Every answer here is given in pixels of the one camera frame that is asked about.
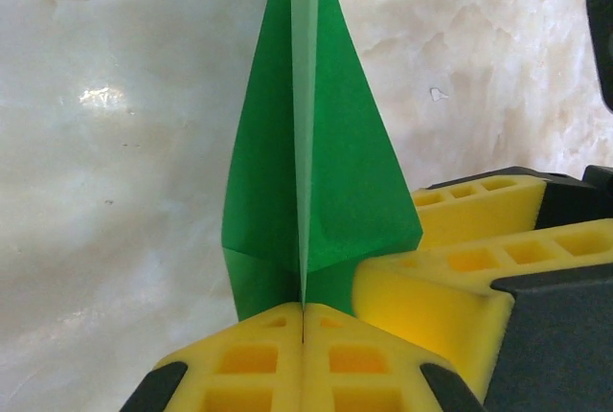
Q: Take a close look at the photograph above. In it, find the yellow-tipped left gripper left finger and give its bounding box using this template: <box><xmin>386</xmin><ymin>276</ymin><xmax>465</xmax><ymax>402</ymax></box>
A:
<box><xmin>126</xmin><ymin>304</ymin><xmax>304</xmax><ymax>412</ymax></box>

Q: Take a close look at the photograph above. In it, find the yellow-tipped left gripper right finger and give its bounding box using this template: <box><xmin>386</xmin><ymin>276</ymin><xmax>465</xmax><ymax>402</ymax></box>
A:
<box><xmin>303</xmin><ymin>305</ymin><xmax>485</xmax><ymax>412</ymax></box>

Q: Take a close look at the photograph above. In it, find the green paper sheet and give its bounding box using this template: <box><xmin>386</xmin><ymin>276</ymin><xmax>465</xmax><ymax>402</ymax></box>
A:
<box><xmin>220</xmin><ymin>0</ymin><xmax>425</xmax><ymax>325</ymax></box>

